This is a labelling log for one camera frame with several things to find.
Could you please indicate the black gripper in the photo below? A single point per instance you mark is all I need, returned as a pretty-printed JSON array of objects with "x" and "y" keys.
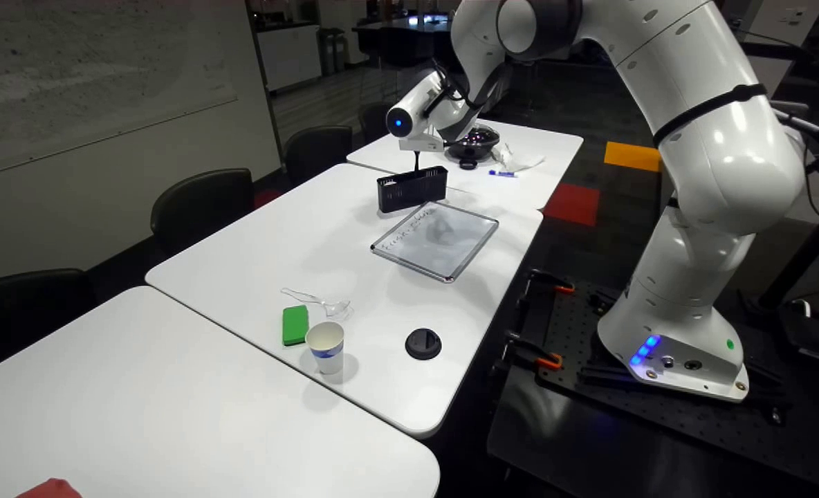
[{"x": 457, "y": 111}]

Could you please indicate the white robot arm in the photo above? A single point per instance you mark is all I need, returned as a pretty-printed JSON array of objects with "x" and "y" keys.
[{"x": 705, "y": 184}]

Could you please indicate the black basket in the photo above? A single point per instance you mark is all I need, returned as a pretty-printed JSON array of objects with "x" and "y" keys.
[{"x": 412, "y": 190}]

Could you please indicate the clear plastic spoon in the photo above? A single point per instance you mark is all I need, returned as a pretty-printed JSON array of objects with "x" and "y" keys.
[{"x": 322, "y": 299}]

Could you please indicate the shiny round bowl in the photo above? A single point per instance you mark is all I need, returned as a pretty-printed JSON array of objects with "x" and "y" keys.
[{"x": 479, "y": 142}]

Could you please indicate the blue marker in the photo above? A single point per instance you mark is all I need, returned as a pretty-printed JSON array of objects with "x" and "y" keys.
[{"x": 503, "y": 172}]

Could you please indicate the silver-framed small whiteboard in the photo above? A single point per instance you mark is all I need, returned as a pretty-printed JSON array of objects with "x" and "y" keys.
[{"x": 435, "y": 240}]

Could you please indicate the black office chair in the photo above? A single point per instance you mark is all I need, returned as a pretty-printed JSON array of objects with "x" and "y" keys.
[
  {"x": 200, "y": 207},
  {"x": 24, "y": 309},
  {"x": 318, "y": 154}
]

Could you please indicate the black round table grommet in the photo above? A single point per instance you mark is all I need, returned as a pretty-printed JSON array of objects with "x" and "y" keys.
[{"x": 421, "y": 345}]

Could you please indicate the white paper cup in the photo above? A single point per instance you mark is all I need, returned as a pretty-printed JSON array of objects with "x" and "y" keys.
[{"x": 327, "y": 349}]

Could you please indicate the black stand pole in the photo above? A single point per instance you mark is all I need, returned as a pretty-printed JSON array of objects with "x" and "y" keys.
[{"x": 806, "y": 252}]

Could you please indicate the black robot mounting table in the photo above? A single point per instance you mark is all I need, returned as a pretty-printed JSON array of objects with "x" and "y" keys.
[{"x": 648, "y": 443}]

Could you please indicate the red flat object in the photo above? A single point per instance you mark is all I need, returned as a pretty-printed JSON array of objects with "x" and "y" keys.
[{"x": 52, "y": 487}]

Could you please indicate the large wall whiteboard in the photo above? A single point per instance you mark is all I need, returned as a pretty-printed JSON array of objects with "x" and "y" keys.
[{"x": 87, "y": 72}]

